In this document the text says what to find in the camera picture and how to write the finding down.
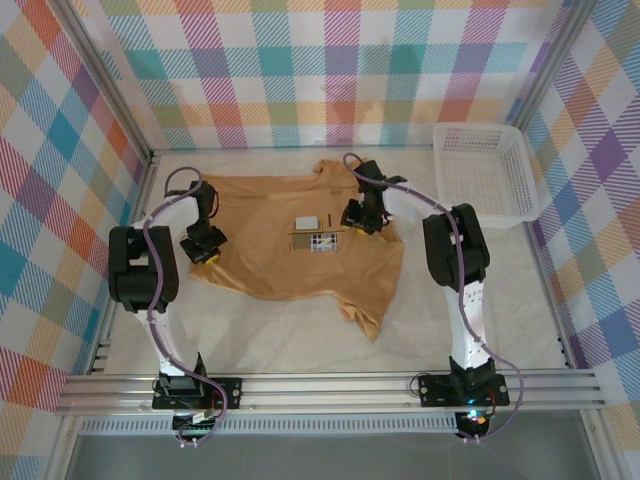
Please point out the aluminium frame post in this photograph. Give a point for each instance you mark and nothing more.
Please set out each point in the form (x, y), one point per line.
(552, 60)
(100, 75)

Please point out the aluminium side rail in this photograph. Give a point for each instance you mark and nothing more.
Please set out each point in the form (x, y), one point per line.
(139, 200)
(551, 300)

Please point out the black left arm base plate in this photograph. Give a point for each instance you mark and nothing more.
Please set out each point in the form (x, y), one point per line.
(230, 392)

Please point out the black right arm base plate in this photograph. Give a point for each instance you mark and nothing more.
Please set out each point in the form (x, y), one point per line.
(435, 390)

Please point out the tan t-shirt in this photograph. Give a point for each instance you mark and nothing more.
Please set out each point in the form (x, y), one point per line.
(280, 270)

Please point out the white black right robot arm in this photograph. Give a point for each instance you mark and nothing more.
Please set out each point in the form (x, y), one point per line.
(470, 330)

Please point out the white plastic mesh basket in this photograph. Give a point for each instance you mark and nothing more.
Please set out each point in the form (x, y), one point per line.
(480, 170)

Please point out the long aluminium mounting rail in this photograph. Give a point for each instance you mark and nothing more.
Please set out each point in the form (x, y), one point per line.
(325, 392)

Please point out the aluminium frame leg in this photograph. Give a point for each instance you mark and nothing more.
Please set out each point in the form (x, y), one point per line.
(62, 450)
(600, 450)

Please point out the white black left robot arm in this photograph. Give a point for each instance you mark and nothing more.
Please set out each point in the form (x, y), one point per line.
(172, 340)

